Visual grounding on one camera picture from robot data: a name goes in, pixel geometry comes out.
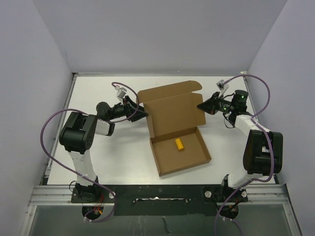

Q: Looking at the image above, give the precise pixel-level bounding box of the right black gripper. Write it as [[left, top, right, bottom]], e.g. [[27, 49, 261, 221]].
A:
[[196, 92, 234, 116]]

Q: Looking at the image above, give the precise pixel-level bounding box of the small yellow cylinder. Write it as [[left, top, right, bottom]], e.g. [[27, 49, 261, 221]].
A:
[[175, 138, 185, 151]]

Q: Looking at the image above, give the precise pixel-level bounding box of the brown cardboard box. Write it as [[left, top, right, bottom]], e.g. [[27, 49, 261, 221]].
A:
[[138, 81, 212, 176]]

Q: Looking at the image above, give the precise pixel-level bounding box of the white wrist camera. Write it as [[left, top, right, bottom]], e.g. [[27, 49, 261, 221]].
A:
[[216, 80, 229, 98], [114, 85, 127, 102]]

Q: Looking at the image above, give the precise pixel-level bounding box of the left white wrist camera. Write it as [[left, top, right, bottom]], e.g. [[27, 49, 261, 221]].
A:
[[114, 85, 127, 102]]

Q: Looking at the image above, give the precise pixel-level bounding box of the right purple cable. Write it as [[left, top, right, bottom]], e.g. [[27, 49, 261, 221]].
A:
[[213, 73, 274, 236]]

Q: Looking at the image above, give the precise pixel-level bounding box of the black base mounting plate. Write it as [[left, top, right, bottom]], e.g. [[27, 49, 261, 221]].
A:
[[70, 184, 248, 217]]

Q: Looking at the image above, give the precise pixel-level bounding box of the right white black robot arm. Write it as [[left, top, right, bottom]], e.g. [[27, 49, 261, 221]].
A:
[[197, 89, 283, 201]]

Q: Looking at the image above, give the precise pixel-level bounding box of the aluminium table frame rail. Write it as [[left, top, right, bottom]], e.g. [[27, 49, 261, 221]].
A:
[[23, 74, 301, 236]]

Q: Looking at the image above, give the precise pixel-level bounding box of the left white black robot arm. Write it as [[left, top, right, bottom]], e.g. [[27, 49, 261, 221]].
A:
[[59, 96, 148, 202]]

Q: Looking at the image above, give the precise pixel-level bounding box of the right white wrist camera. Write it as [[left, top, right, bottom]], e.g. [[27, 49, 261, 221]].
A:
[[216, 80, 229, 98]]

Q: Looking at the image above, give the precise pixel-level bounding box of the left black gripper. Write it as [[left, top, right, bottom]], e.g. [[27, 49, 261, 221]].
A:
[[108, 95, 149, 121]]

